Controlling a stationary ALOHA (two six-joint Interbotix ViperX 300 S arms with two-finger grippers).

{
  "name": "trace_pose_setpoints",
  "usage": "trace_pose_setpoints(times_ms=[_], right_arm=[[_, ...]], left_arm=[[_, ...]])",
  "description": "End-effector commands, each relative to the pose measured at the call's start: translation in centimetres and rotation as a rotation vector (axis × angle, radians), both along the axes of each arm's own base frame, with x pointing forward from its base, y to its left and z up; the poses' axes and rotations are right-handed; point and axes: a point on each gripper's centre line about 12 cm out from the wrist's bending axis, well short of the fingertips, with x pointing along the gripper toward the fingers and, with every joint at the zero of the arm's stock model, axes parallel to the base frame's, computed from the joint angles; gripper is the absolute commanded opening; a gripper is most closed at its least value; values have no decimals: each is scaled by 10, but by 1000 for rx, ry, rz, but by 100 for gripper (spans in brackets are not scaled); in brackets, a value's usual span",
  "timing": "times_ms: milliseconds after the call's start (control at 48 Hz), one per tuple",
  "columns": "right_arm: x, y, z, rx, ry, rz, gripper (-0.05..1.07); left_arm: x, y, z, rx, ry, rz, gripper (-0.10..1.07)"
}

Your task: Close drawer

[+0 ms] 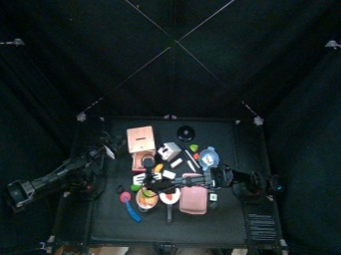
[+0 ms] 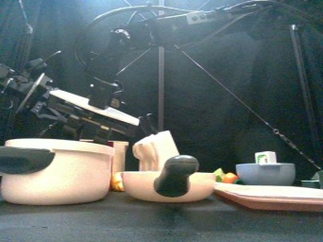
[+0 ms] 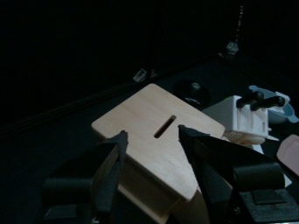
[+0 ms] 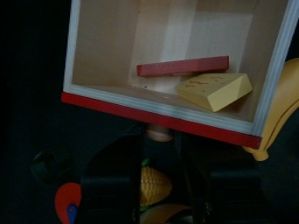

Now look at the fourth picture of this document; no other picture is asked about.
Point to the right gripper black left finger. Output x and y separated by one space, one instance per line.
112 186

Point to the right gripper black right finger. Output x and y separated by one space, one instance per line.
226 186

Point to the wooden drawer with red front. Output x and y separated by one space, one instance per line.
113 43

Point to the yellow toy corn cob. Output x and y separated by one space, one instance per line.
154 185

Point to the red toy with blue spot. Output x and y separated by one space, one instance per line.
66 196

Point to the tan toy bread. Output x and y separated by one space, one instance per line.
166 213

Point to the dark green round toy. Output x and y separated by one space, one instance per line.
50 166

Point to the yellow toy cheese wedge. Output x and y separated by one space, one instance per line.
218 91

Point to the yellow toy banana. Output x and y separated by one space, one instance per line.
285 96

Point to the red wooden block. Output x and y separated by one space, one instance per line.
184 66

